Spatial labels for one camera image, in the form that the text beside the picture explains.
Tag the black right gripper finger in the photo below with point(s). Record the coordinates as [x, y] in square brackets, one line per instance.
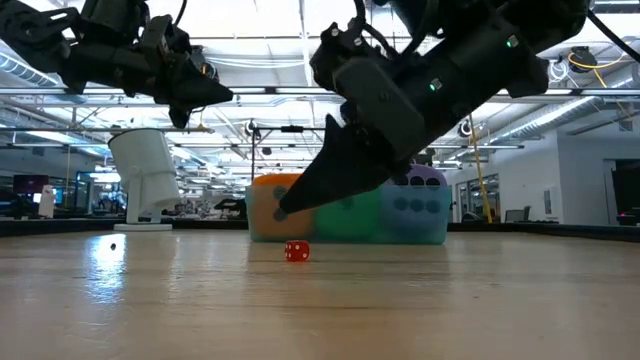
[345, 170]

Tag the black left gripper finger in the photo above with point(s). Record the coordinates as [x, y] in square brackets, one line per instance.
[200, 85]

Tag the green foam die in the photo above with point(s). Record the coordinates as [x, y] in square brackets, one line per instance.
[350, 220]

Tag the teal translucent plastic bin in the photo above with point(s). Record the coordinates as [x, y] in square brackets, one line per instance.
[350, 235]

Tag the orange foam die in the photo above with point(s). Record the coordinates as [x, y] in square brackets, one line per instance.
[270, 200]

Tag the purple foam die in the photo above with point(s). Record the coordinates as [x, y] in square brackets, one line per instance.
[417, 215]

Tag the small red die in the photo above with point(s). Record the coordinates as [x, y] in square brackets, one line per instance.
[297, 251]

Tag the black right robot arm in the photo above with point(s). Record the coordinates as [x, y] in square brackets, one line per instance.
[525, 20]

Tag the black round ceiling device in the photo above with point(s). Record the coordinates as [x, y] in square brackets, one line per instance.
[465, 128]

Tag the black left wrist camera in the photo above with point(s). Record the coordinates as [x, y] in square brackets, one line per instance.
[115, 15]

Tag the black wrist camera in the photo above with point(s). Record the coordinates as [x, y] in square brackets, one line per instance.
[115, 15]
[345, 50]

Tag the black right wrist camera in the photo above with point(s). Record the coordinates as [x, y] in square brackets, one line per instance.
[345, 50]

